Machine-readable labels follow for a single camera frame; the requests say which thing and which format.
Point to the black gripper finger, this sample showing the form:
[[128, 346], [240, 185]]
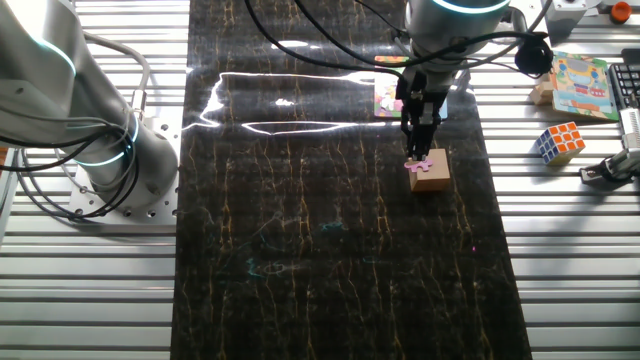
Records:
[[425, 140], [413, 140]]

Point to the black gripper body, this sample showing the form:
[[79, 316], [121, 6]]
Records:
[[422, 95]]

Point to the pink puzzle piece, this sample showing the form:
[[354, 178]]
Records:
[[417, 166]]

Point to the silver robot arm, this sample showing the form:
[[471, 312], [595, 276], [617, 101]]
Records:
[[40, 75]]

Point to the butterfly puzzle board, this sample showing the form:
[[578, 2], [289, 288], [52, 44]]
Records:
[[385, 100]]

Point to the bus puzzle board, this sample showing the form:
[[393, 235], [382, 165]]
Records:
[[582, 85]]

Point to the wooden cube block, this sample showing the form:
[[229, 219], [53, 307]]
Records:
[[435, 177]]

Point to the small wooden block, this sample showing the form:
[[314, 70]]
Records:
[[542, 94]]

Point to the Rubik's cube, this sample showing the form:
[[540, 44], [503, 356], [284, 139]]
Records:
[[562, 142]]

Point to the grey metal box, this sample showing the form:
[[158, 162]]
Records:
[[565, 15]]

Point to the black marble mat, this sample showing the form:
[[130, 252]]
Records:
[[325, 300]]

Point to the black keyboard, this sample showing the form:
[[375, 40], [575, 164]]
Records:
[[627, 82]]

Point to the orange round button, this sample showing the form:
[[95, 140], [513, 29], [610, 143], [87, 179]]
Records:
[[621, 11]]

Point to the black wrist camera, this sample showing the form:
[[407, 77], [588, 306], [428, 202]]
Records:
[[532, 57]]

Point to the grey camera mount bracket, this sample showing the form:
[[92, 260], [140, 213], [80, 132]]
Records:
[[519, 20]]

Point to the silver camera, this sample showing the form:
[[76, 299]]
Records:
[[631, 130]]

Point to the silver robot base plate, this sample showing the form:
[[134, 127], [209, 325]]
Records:
[[165, 135]]

